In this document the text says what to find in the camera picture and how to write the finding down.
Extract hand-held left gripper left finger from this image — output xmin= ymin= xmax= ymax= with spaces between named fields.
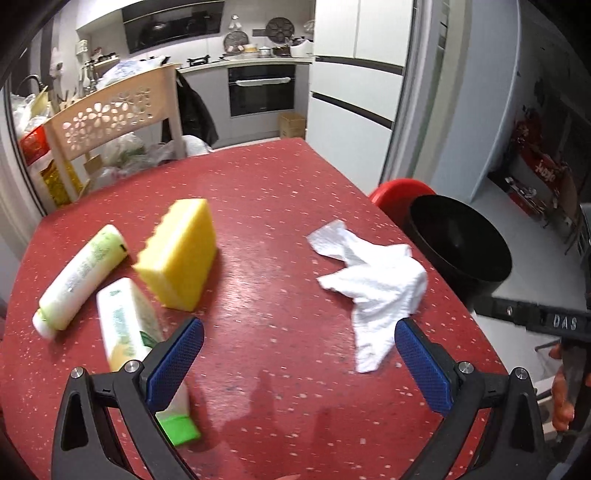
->
xmin=52 ymin=317 xmax=205 ymax=480

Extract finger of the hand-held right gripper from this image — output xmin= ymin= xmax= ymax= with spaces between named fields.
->
xmin=475 ymin=295 xmax=528 ymax=326

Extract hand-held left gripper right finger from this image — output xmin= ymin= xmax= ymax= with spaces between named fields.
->
xmin=394 ymin=318 xmax=555 ymax=480

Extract white paper towel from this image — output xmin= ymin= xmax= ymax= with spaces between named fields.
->
xmin=307 ymin=220 xmax=428 ymax=374

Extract black waste bin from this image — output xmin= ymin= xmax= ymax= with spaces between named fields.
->
xmin=404 ymin=194 xmax=513 ymax=308

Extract person's right hand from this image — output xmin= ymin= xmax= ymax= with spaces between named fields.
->
xmin=549 ymin=344 xmax=578 ymax=432

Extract juice bottle with green cap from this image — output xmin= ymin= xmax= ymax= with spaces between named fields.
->
xmin=96 ymin=277 xmax=201 ymax=446

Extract yellow sponge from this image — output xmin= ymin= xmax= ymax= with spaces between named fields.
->
xmin=132 ymin=198 xmax=218 ymax=311

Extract white lotion tube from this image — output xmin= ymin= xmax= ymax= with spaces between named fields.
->
xmin=32 ymin=224 xmax=127 ymax=341

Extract red banner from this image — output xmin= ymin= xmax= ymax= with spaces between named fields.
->
xmin=512 ymin=111 xmax=568 ymax=195

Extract red stool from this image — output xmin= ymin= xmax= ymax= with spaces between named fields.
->
xmin=368 ymin=179 xmax=437 ymax=217

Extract clear plastic bags under chair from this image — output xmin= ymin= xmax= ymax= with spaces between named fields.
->
xmin=83 ymin=131 xmax=185 ymax=178

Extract yellow packet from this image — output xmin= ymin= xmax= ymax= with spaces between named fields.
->
xmin=39 ymin=159 xmax=84 ymax=208

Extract black jacket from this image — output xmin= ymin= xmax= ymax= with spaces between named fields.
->
xmin=161 ymin=71 xmax=219 ymax=148

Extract white refrigerator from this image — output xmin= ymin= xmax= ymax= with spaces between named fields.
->
xmin=305 ymin=0 xmax=414 ymax=144

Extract wooden chair with flower cutouts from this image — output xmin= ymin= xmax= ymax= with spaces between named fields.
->
xmin=44 ymin=64 xmax=185 ymax=204

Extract red basket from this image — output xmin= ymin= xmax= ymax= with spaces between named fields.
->
xmin=18 ymin=126 xmax=51 ymax=167

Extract cardboard box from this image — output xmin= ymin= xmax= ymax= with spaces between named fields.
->
xmin=278 ymin=112 xmax=308 ymax=140

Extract black built-in oven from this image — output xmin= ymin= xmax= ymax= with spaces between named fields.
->
xmin=227 ymin=64 xmax=296 ymax=118

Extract white plastic bags on counter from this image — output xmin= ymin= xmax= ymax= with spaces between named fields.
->
xmin=99 ymin=55 xmax=169 ymax=88

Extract black range hood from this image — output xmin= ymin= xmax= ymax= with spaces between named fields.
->
xmin=122 ymin=0 xmax=226 ymax=55

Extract round dark steamer tray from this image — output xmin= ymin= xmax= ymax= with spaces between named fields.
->
xmin=265 ymin=17 xmax=294 ymax=42

